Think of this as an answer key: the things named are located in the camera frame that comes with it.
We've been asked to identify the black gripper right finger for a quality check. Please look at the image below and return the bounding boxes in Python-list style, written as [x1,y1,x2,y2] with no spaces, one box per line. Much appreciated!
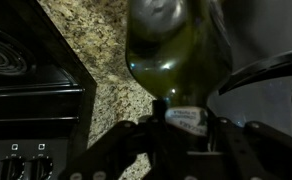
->
[215,116,292,180]

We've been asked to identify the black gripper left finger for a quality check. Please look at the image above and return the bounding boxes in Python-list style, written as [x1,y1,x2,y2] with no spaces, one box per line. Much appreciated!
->
[57,119,164,180]

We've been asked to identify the dark green olive oil bottle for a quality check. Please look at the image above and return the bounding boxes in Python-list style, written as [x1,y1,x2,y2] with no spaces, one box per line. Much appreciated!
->
[125,0,234,138]

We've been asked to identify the black electric stove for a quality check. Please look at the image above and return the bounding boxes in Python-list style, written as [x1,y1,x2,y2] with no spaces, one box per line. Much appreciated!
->
[0,0,98,180]

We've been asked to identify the black air fryer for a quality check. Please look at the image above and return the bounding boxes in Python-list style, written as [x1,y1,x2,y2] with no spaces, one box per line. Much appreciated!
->
[206,0,292,142]

